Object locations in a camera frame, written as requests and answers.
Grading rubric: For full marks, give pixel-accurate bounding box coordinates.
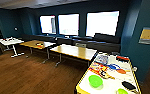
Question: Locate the white table with dishes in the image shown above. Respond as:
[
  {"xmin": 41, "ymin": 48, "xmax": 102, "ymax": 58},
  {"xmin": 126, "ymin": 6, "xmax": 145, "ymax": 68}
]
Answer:
[{"xmin": 74, "ymin": 51, "xmax": 143, "ymax": 94}]

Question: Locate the orange yellow snack bag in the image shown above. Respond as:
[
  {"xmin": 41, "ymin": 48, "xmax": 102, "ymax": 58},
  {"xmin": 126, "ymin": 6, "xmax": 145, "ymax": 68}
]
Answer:
[{"xmin": 88, "ymin": 64, "xmax": 109, "ymax": 77}]

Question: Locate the wide bright window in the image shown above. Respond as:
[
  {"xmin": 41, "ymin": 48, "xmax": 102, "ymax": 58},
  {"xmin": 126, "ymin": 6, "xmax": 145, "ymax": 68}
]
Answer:
[{"xmin": 57, "ymin": 13, "xmax": 81, "ymax": 36}]

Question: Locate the colourful game box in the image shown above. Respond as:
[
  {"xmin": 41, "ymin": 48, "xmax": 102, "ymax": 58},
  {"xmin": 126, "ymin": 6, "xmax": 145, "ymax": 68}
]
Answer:
[{"xmin": 96, "ymin": 55, "xmax": 110, "ymax": 66}]

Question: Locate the small green bowl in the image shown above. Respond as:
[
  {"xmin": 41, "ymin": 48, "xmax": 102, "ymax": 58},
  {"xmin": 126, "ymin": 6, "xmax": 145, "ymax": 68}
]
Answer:
[{"xmin": 116, "ymin": 87, "xmax": 129, "ymax": 94}]

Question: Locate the tan wall plaque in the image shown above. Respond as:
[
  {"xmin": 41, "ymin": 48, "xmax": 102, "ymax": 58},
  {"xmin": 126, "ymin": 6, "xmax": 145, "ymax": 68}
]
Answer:
[{"xmin": 138, "ymin": 26, "xmax": 150, "ymax": 45}]

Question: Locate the blue round paddle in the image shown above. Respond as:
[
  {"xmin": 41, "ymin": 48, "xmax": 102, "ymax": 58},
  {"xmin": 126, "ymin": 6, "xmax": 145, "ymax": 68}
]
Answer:
[{"xmin": 108, "ymin": 63, "xmax": 121, "ymax": 71}]

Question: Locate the light wooden office table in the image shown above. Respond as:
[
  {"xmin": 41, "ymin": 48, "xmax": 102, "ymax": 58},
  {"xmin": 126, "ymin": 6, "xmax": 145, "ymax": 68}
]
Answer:
[
  {"xmin": 19, "ymin": 39, "xmax": 57, "ymax": 63},
  {"xmin": 49, "ymin": 43, "xmax": 98, "ymax": 68}
]

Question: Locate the large green bowl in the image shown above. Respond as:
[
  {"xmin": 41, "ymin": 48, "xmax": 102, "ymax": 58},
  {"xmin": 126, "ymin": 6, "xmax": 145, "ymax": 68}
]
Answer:
[{"xmin": 87, "ymin": 74, "xmax": 104, "ymax": 90}]

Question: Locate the red flat game piece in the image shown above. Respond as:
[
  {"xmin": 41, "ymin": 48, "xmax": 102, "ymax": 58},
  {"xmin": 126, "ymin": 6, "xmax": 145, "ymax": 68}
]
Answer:
[{"xmin": 116, "ymin": 55, "xmax": 131, "ymax": 62}]

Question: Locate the narrow bright window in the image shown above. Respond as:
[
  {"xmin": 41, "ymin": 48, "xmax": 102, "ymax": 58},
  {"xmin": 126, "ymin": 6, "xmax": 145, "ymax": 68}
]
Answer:
[{"xmin": 39, "ymin": 15, "xmax": 57, "ymax": 35}]

